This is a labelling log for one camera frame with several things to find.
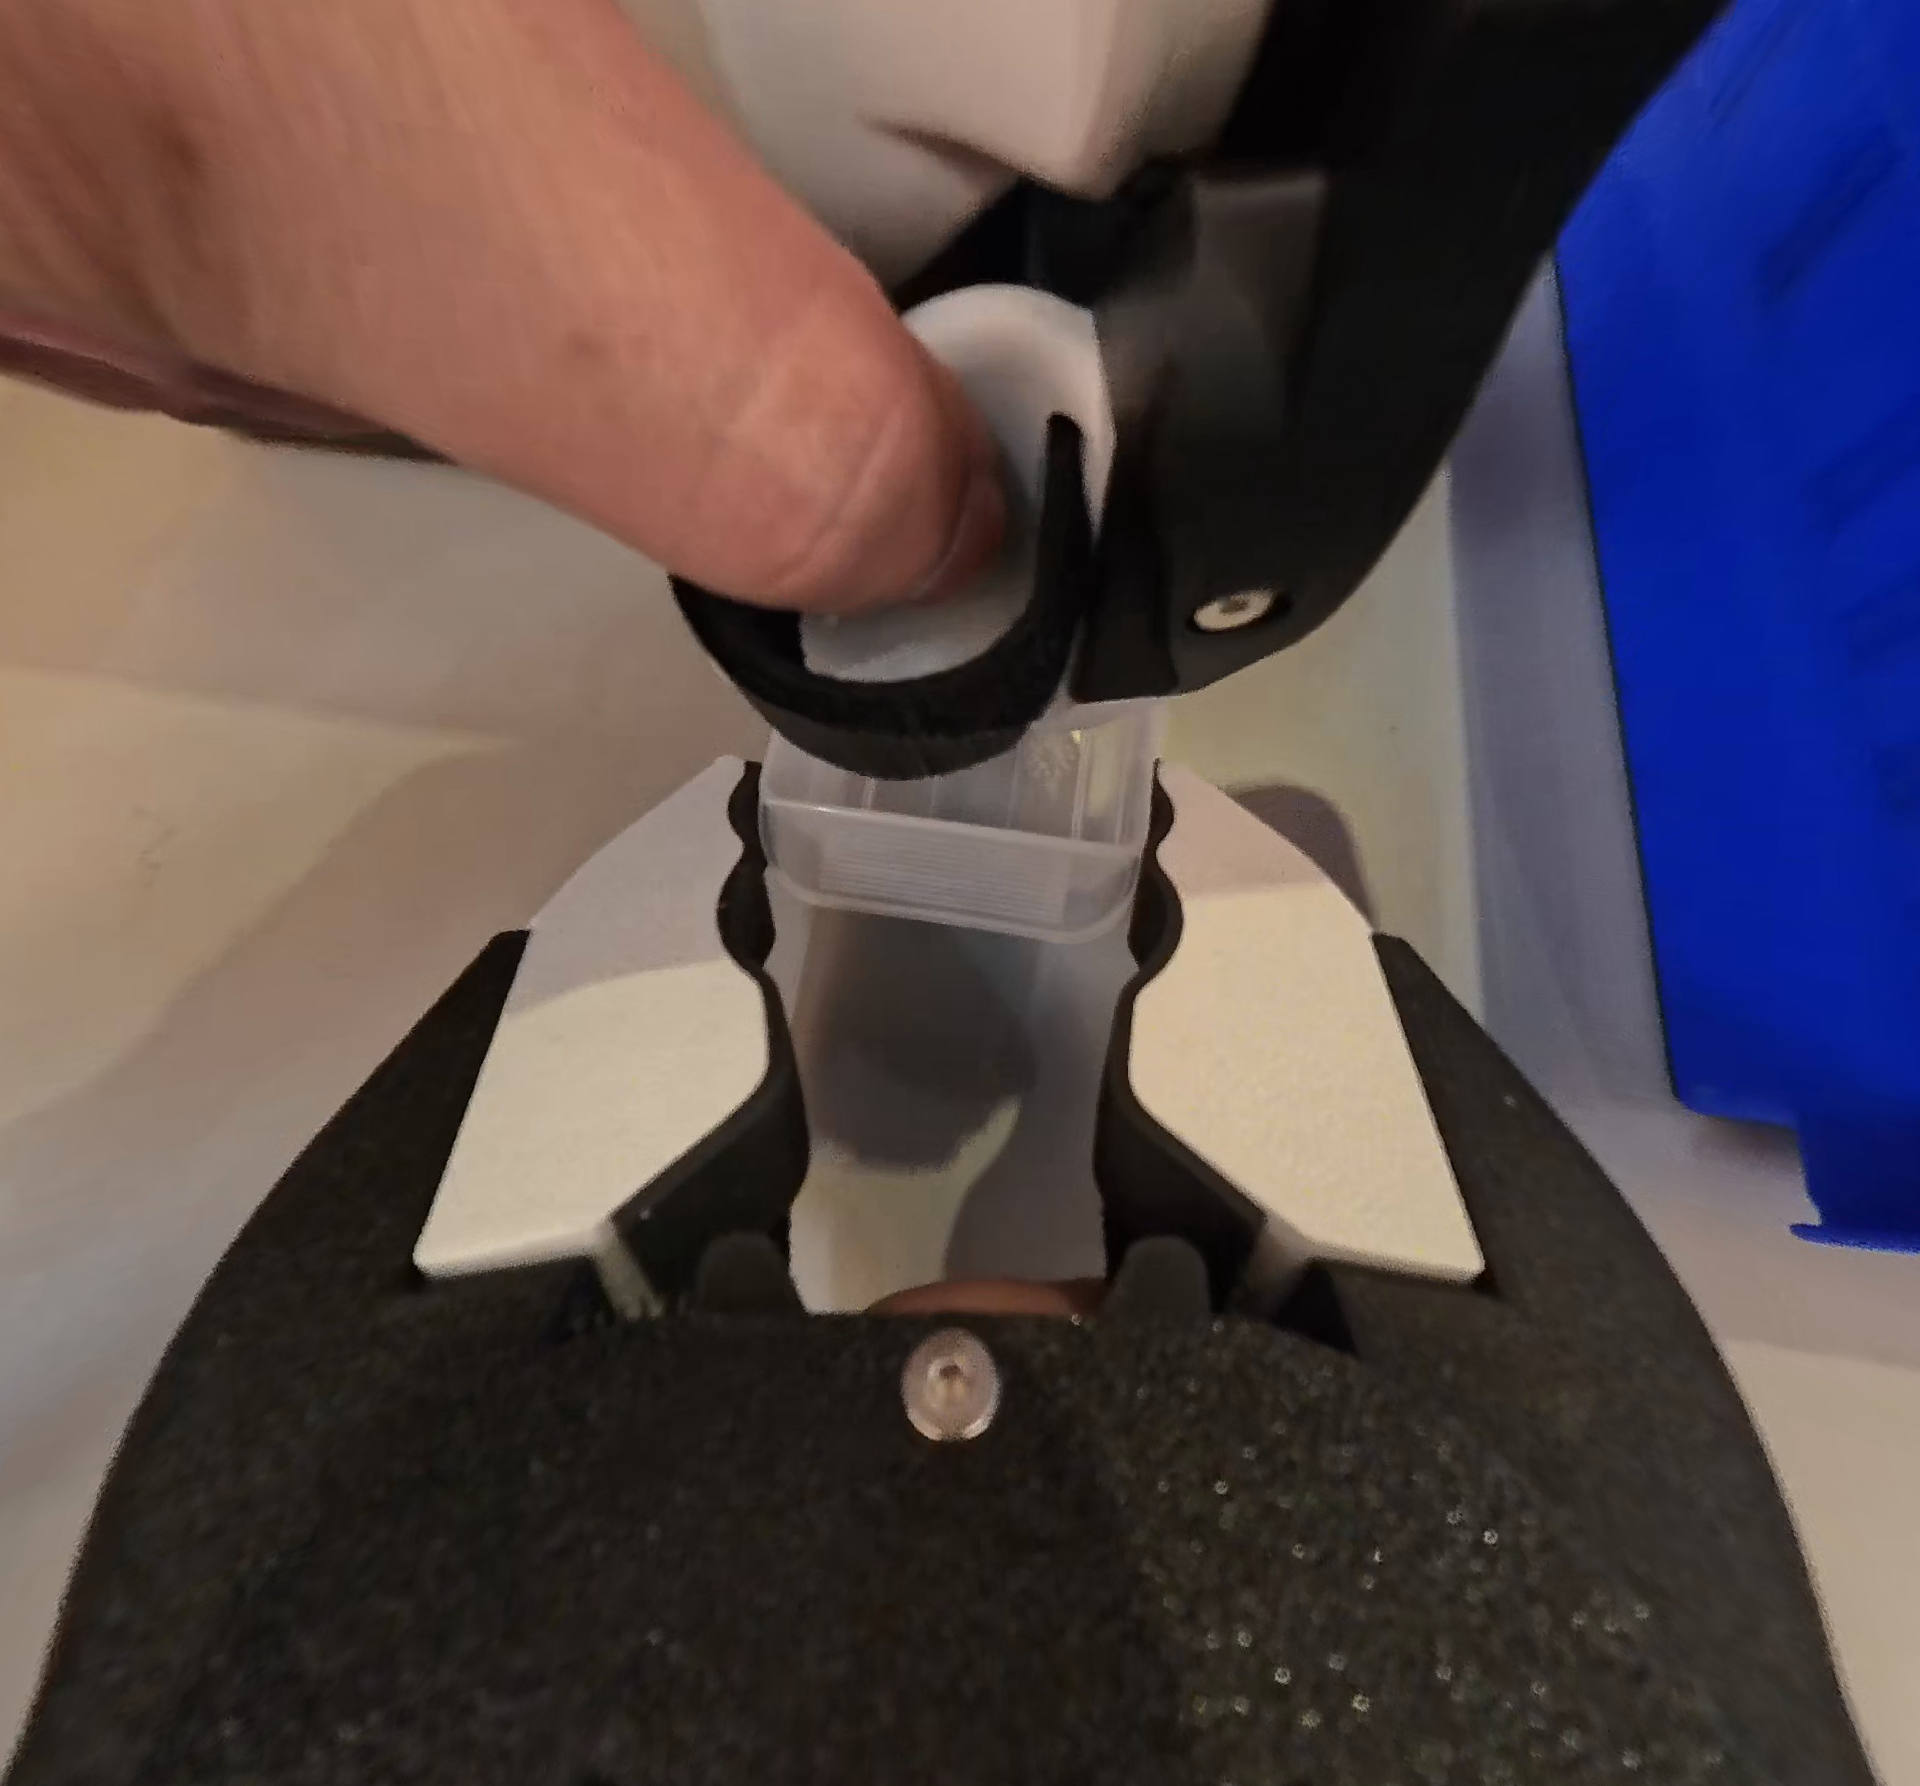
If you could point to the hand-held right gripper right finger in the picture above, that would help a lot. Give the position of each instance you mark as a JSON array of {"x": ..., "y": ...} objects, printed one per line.
[{"x": 1290, "y": 1067}]

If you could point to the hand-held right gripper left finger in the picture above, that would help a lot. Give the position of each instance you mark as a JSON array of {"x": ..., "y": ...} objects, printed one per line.
[{"x": 600, "y": 1067}]

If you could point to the clear plastic drawer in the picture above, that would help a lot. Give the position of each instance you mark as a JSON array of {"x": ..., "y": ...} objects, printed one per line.
[{"x": 945, "y": 870}]

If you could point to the blue plastic bin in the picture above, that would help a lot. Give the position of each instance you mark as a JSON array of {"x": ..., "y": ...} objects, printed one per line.
[{"x": 1771, "y": 616}]

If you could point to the person's left hand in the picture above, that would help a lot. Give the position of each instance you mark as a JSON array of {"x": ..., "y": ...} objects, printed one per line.
[{"x": 451, "y": 166}]

